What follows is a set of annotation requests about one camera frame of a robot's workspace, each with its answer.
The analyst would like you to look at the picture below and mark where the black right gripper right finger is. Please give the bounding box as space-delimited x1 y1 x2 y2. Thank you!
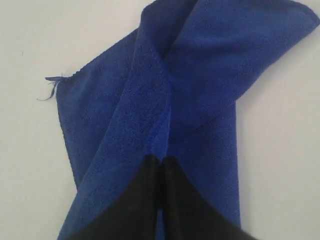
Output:
162 157 253 240

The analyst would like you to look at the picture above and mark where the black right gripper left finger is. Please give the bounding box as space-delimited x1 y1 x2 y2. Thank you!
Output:
68 154 159 240

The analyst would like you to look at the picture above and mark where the blue microfiber towel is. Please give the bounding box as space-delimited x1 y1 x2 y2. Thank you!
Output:
48 0 320 240

